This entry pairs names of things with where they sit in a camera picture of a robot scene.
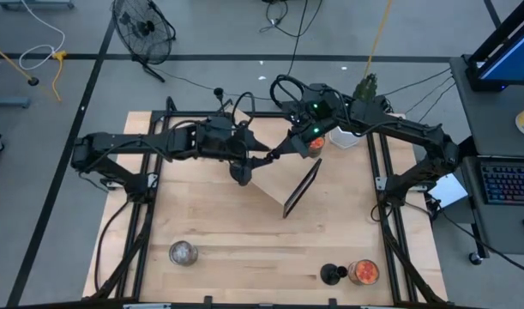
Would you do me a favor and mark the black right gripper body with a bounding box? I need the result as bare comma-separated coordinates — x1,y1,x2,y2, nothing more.
286,83,351,159

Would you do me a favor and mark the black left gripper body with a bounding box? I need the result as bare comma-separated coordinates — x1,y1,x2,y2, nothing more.
188,114,265,167

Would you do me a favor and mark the orange candle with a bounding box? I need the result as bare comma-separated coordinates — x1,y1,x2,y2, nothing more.
346,258,381,287
307,136,328,159

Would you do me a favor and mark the white candle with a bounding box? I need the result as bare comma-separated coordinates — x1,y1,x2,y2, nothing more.
168,239,200,267

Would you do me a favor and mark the white plant pot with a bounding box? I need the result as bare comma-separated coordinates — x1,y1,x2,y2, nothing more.
328,125,361,150

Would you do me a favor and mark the black floor fan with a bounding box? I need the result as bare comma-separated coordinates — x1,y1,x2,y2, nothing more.
111,0,178,84

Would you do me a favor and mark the white flat box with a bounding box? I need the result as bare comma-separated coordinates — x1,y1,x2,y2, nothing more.
427,173,470,209

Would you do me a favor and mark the dark grey desk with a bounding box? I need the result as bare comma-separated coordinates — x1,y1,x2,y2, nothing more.
449,55,524,257

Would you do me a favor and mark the yellow pole black foot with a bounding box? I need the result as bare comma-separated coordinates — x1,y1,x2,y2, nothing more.
0,39,40,88

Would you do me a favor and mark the black computer monitor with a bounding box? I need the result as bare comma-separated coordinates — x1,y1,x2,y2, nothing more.
465,0,524,93

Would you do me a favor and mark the backlit black keyboard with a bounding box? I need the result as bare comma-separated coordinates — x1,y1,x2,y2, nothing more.
479,161,524,207

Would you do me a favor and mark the grey metal beam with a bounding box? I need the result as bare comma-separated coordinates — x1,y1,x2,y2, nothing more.
0,96,32,109
0,0,75,10

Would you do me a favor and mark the wooden riser shelf black frame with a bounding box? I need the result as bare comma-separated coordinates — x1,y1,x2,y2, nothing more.
233,106,323,219

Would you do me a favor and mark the black aluminium table frame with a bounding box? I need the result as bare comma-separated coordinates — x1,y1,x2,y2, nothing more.
89,96,449,309

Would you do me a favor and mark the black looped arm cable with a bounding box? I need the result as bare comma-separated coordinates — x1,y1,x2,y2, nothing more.
268,74,308,111

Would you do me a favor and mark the black floor cable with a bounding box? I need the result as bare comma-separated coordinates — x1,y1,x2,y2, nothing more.
259,0,325,78

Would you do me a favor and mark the yellow hanging cable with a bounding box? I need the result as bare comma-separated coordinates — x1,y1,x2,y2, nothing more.
363,0,394,79

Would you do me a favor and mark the yellow cable with connector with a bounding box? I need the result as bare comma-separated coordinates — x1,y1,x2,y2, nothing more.
50,50,69,103

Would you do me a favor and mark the white floor cable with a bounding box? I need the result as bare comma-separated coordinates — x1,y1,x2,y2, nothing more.
19,0,67,71

